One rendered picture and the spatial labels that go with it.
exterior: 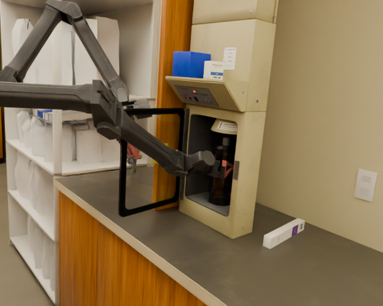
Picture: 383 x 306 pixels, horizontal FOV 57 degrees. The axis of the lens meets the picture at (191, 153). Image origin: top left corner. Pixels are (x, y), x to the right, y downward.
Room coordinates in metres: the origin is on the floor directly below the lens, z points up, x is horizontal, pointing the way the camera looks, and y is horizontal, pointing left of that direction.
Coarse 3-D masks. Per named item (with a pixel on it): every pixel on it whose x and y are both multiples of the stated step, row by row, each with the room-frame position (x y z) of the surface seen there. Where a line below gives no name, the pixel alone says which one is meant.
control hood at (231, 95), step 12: (180, 84) 1.32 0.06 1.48; (192, 84) 1.26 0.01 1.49; (204, 84) 1.21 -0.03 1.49; (216, 84) 1.16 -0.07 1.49; (228, 84) 1.13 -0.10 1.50; (240, 84) 1.17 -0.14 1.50; (180, 96) 1.39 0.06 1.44; (216, 96) 1.21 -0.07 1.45; (228, 96) 1.16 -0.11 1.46; (240, 96) 1.17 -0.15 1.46; (228, 108) 1.22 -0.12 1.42; (240, 108) 1.18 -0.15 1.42
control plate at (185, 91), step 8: (176, 88) 1.36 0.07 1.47; (184, 88) 1.31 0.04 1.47; (192, 88) 1.28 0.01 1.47; (200, 88) 1.24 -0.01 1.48; (184, 96) 1.36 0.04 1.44; (192, 96) 1.32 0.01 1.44; (200, 96) 1.28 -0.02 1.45; (208, 96) 1.24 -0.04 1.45; (208, 104) 1.29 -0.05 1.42; (216, 104) 1.25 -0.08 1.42
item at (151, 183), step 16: (144, 128) 1.26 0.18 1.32; (160, 128) 1.32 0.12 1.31; (176, 128) 1.39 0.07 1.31; (128, 144) 1.21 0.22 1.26; (176, 144) 1.39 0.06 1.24; (128, 160) 1.22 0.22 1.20; (144, 160) 1.27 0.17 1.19; (128, 176) 1.22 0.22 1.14; (144, 176) 1.27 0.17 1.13; (160, 176) 1.33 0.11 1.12; (128, 192) 1.22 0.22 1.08; (144, 192) 1.28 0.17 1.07; (160, 192) 1.34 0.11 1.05; (128, 208) 1.22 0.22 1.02
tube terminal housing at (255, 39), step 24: (216, 24) 1.33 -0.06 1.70; (240, 24) 1.24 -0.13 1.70; (264, 24) 1.23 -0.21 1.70; (192, 48) 1.43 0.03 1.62; (216, 48) 1.32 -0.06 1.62; (240, 48) 1.24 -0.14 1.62; (264, 48) 1.24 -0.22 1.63; (240, 72) 1.23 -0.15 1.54; (264, 72) 1.25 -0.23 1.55; (264, 96) 1.26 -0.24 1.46; (240, 120) 1.21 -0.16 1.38; (264, 120) 1.27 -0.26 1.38; (240, 144) 1.20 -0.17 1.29; (240, 168) 1.20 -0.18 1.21; (240, 192) 1.21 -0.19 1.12; (192, 216) 1.37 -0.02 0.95; (216, 216) 1.26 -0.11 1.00; (240, 216) 1.22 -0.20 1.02
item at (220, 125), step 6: (216, 120) 1.35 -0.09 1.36; (222, 120) 1.32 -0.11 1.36; (228, 120) 1.31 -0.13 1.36; (216, 126) 1.33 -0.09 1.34; (222, 126) 1.31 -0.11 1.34; (228, 126) 1.29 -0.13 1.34; (234, 126) 1.29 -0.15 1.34; (222, 132) 1.29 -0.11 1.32; (228, 132) 1.28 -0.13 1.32; (234, 132) 1.28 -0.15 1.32
